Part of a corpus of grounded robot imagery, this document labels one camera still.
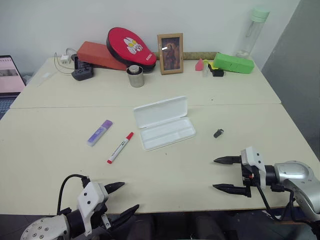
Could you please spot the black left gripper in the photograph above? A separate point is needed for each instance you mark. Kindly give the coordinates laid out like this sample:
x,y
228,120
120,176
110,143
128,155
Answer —
x,y
100,220

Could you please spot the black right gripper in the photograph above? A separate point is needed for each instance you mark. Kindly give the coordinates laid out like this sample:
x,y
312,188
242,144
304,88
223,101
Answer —
x,y
251,176

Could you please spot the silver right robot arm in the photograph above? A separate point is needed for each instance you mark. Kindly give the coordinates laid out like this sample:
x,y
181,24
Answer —
x,y
295,172

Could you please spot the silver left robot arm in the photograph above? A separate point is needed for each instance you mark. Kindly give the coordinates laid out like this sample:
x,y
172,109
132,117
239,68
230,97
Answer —
x,y
45,228

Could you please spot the white open pencil case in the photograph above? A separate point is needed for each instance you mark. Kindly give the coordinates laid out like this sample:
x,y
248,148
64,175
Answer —
x,y
163,125

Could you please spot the small black clip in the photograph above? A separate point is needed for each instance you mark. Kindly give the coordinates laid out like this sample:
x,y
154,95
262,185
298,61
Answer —
x,y
218,133

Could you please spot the red capped whiteboard marker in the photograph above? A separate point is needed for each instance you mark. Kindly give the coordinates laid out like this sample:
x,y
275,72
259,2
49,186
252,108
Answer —
x,y
119,148

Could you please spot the purple highlighter pen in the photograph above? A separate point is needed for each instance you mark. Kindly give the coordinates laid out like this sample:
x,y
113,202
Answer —
x,y
99,133

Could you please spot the small black adapter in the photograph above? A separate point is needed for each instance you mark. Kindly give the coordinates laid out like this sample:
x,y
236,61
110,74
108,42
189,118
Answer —
x,y
218,73

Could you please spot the small clear tube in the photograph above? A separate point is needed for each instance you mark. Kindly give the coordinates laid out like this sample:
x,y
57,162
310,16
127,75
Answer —
x,y
205,70

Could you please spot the green rectangular box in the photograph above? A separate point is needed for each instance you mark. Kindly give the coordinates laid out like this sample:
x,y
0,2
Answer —
x,y
233,63

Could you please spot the yellow flat piece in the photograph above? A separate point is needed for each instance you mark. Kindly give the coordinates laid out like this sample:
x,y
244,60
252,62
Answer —
x,y
211,65

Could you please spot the pink triangular piece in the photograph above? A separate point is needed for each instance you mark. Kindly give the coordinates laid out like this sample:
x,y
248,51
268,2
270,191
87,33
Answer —
x,y
199,66

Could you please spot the long bamboo roll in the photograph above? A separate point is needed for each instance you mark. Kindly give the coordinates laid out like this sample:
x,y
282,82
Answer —
x,y
197,55

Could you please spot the silver metal cup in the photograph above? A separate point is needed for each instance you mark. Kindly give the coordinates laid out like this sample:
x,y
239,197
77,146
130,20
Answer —
x,y
135,76

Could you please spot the black power strip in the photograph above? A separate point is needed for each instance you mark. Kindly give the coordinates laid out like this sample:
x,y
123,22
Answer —
x,y
82,72

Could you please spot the clear bottle green lid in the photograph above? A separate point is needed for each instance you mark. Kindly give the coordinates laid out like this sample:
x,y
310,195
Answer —
x,y
251,32

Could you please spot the orange red brick box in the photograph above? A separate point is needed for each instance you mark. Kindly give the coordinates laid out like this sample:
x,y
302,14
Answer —
x,y
96,55

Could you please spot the white charger plug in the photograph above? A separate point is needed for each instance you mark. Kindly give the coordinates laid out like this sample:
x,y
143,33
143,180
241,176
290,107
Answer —
x,y
65,60

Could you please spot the red round boxing pad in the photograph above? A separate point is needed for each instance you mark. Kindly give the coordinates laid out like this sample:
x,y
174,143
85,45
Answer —
x,y
130,48

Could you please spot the open laptop computer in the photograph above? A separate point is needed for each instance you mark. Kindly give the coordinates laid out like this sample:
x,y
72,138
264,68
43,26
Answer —
x,y
8,77

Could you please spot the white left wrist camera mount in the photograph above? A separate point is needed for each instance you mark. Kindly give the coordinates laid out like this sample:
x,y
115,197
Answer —
x,y
90,196

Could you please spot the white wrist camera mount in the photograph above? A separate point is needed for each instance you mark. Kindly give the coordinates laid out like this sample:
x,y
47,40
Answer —
x,y
257,160
90,196

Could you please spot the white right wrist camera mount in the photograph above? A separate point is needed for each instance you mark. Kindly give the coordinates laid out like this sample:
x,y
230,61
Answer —
x,y
257,160

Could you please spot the wooden picture frame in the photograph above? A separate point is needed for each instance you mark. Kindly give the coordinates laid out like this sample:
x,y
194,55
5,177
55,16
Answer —
x,y
170,53

